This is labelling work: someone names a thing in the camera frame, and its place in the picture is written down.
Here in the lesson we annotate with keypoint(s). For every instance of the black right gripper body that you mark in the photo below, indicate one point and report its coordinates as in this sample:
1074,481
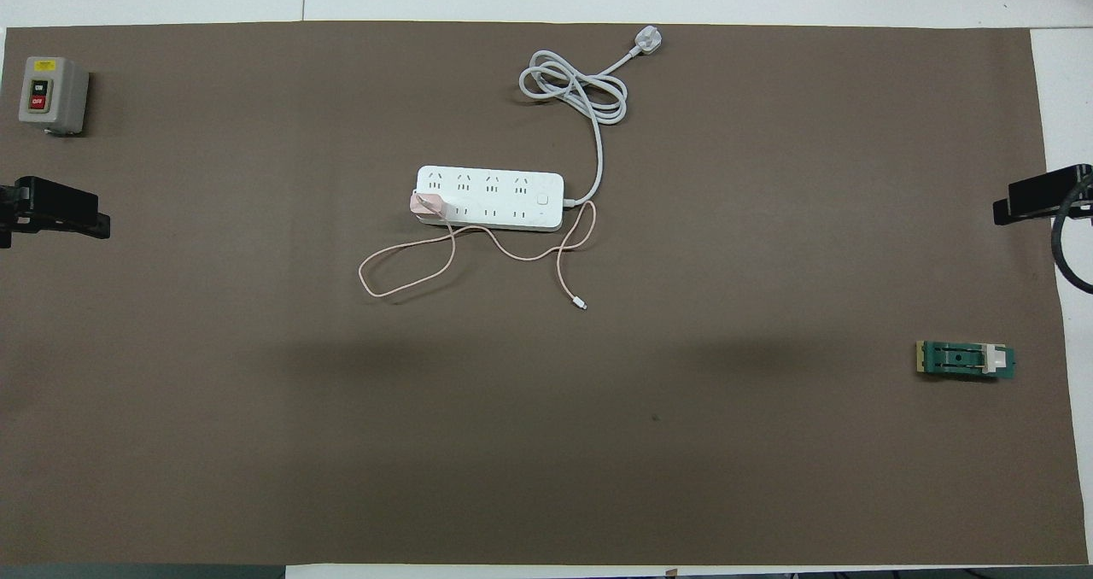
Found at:
1081,205

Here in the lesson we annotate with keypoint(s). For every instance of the pink charger adapter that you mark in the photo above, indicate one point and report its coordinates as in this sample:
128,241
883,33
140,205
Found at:
423,204

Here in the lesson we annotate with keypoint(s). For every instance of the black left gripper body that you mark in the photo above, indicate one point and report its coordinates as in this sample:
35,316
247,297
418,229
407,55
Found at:
13,207

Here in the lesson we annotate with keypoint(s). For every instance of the brown table mat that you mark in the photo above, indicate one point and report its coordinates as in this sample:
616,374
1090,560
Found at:
546,442

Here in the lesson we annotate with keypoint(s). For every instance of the white power strip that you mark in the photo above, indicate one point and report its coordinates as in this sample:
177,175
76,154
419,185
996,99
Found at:
491,199

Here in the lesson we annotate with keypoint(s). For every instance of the grey on-off switch box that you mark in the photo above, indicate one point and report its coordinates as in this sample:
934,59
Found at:
53,92

